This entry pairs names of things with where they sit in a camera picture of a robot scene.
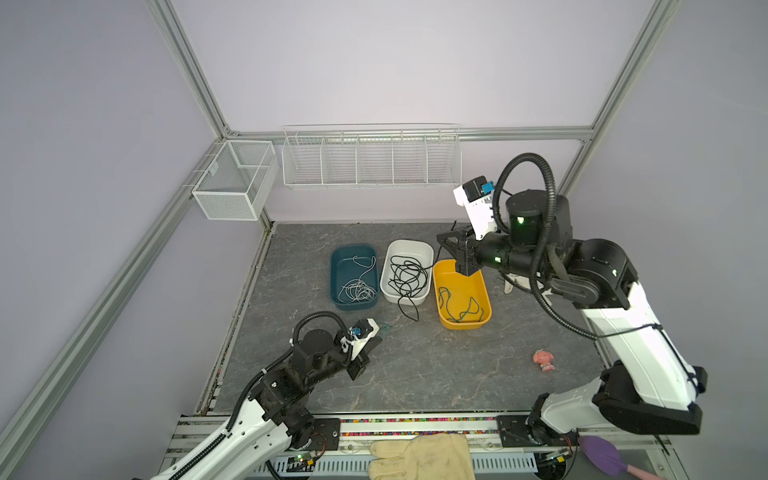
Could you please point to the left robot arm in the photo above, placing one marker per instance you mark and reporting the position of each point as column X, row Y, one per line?
column 271, row 414

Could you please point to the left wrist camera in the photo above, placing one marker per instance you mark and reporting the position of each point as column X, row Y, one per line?
column 361, row 338

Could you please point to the white plastic bin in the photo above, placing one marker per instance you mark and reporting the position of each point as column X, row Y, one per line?
column 407, row 272

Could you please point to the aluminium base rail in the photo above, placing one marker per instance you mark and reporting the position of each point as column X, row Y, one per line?
column 486, row 432

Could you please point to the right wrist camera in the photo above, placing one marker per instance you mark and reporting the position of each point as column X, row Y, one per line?
column 475, row 196

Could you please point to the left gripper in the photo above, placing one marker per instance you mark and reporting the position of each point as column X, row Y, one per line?
column 360, row 362

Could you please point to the long white wire basket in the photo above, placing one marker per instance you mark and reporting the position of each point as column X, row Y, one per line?
column 372, row 155

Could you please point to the yellow plastic bin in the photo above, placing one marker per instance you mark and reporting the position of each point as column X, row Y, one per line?
column 463, row 302

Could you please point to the beige leather glove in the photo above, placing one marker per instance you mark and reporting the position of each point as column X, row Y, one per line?
column 425, row 457

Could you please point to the purple pink brush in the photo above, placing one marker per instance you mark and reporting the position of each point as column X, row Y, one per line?
column 605, row 456

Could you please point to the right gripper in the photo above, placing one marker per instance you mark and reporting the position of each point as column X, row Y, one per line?
column 466, row 253

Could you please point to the small white mesh basket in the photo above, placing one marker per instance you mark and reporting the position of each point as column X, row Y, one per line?
column 237, row 181

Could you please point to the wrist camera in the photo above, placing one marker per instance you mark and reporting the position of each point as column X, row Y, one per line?
column 475, row 196
column 361, row 338

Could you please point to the dark teal plastic bin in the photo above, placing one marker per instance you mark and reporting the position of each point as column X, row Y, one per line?
column 354, row 277

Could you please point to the pink toy figure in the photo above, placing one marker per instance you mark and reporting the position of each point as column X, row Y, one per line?
column 544, row 360

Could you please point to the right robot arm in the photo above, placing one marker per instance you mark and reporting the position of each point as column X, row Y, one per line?
column 650, row 389

